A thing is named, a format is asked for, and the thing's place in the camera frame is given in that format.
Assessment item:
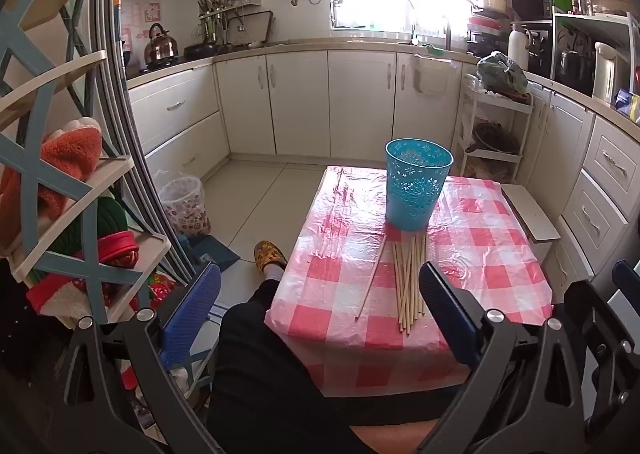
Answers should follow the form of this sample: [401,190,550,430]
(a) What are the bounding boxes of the dark wok in trolley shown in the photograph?
[467,123,518,155]

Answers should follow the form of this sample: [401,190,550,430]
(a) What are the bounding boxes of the white electric water boiler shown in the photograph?
[592,41,631,107]

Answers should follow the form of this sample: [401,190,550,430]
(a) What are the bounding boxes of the white low stool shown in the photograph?
[500,184,562,265]

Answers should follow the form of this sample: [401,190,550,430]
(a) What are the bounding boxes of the blue perforated plastic holder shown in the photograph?
[384,137,454,232]

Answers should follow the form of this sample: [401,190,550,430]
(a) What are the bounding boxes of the blue carton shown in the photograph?
[614,88,640,117]

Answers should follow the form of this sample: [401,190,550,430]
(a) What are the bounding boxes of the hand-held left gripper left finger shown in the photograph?
[50,261,223,454]

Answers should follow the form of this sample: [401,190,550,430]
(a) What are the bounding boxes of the white thermos jug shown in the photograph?
[507,25,532,71]

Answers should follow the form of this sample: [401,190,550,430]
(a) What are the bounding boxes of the bag of green vegetables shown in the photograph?
[476,51,530,97]

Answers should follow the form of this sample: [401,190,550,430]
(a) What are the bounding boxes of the metal kettle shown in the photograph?
[144,23,180,66]

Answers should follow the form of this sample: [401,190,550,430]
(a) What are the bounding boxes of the floral trash bin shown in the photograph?
[152,169,213,237]

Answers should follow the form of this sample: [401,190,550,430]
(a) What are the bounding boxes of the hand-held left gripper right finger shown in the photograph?
[417,261,587,454]

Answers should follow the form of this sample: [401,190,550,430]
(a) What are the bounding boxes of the dark blue box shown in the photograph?
[175,233,241,275]

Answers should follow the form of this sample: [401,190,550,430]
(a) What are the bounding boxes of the white hanging waste bin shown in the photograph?
[410,54,463,97]

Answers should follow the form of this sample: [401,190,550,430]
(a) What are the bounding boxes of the white counter shelf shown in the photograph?
[550,11,640,85]

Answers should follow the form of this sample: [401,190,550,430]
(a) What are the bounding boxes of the red padded item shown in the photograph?
[97,230,141,267]

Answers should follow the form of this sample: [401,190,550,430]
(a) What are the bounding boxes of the grey sliding door frame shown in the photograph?
[90,0,211,285]

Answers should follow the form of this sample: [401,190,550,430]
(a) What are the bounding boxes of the single wooden chopstick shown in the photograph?
[355,234,390,321]

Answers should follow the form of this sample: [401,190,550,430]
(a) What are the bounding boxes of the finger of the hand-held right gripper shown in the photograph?
[564,279,640,440]
[611,259,640,305]

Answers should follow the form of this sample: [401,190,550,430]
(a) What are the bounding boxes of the pink wall stickers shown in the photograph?
[120,1,161,55]

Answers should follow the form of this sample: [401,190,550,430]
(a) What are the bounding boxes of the leaning baking tray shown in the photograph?
[227,10,275,47]

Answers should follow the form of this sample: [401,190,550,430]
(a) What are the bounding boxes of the green knit cloth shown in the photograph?
[62,196,128,255]

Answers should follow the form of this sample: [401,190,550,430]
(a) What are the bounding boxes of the person's leg in black trousers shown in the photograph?
[206,279,381,454]

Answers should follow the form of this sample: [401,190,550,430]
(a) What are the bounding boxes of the white storage trolley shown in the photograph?
[457,74,535,185]

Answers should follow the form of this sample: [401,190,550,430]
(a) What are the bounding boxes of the chrome faucet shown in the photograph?
[402,0,423,46]

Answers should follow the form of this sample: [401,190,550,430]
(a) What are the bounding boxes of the red and white fluffy cloth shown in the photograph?
[27,276,108,330]

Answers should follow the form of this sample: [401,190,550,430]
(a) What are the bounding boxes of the orange fluffy cloth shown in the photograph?
[0,126,103,245]

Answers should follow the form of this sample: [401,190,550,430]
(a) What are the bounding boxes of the black toaster oven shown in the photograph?
[510,21,553,80]

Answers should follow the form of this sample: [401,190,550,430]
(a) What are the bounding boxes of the cream base cabinets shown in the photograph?
[125,39,640,285]

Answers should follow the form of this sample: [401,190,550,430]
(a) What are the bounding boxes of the stack of pots and lids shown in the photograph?
[467,0,511,57]

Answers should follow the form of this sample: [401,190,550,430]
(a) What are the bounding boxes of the black microwave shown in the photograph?
[510,0,553,21]

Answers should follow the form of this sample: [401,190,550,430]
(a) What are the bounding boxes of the bundle of wooden chopsticks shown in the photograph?
[391,229,430,335]

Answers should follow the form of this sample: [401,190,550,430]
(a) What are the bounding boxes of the wall utensil rack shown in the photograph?
[197,0,263,42]

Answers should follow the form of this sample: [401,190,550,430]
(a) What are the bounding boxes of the red checked tablecloth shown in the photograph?
[264,165,555,397]

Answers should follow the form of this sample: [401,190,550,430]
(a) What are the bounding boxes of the black frying pan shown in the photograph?
[184,41,221,60]

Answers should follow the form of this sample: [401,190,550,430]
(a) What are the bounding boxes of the yellow patterned slipper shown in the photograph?
[253,240,288,277]

